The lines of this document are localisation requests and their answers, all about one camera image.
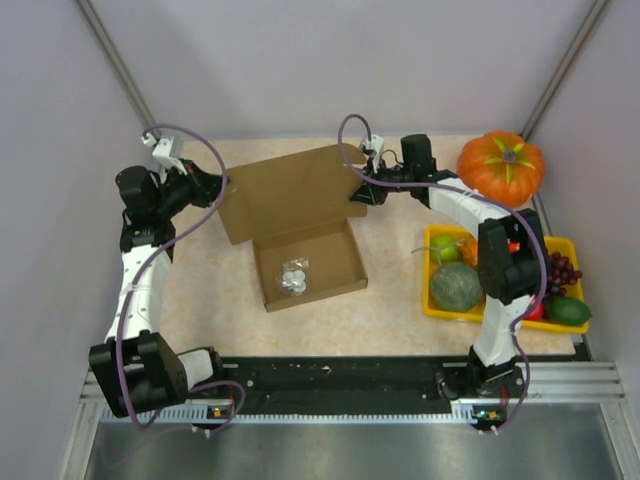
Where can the aluminium frame beam front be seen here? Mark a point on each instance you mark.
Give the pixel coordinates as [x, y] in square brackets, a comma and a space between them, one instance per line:
[581, 382]

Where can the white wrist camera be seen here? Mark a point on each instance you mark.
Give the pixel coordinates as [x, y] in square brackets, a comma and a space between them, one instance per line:
[164, 151]
[372, 147]

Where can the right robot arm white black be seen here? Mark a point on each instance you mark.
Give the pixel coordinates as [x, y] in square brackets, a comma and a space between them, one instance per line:
[512, 259]

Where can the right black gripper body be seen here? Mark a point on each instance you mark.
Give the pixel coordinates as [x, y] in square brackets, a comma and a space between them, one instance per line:
[402, 175]

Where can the brown cardboard box sheet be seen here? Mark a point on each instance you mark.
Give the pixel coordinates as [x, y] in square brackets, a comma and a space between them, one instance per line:
[297, 206]

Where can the yellow plastic tray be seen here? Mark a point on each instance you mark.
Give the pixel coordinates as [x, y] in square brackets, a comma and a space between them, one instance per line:
[476, 314]

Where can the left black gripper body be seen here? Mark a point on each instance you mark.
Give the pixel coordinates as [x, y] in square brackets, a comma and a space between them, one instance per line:
[187, 188]

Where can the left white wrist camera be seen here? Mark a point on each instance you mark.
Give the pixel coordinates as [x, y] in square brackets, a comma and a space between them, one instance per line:
[164, 151]

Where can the green avocado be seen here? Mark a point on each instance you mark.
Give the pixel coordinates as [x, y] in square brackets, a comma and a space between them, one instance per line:
[567, 311]

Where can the corner aluminium post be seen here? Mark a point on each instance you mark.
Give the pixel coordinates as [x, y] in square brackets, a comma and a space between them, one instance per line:
[577, 45]
[115, 61]

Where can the orange pumpkin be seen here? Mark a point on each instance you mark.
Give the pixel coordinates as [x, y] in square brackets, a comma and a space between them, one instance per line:
[502, 166]

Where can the right corner aluminium post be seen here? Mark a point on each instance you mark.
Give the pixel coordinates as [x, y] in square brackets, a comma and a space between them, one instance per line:
[577, 45]

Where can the left corner aluminium post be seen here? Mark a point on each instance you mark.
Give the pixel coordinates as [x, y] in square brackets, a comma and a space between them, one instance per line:
[115, 61]

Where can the green lime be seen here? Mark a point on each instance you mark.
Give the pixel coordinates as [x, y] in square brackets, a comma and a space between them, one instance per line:
[444, 249]

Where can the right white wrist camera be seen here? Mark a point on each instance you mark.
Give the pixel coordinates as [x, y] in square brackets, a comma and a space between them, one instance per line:
[372, 147]

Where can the purple grape bunch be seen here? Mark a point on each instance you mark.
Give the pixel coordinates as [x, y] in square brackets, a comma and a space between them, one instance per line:
[562, 274]

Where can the green melon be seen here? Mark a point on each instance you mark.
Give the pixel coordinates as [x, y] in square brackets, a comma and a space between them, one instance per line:
[455, 287]

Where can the red apple lower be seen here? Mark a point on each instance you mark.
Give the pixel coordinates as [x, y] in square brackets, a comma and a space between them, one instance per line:
[537, 314]

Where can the orange flower decoration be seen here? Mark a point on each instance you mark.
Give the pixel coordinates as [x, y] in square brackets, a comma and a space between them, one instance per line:
[469, 251]

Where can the clear plastic bits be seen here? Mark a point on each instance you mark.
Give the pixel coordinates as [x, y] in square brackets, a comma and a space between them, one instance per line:
[293, 278]

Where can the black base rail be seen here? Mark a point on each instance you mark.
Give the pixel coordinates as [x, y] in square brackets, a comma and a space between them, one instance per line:
[363, 385]

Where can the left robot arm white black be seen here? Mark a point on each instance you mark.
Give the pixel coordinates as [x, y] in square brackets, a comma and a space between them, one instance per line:
[135, 368]

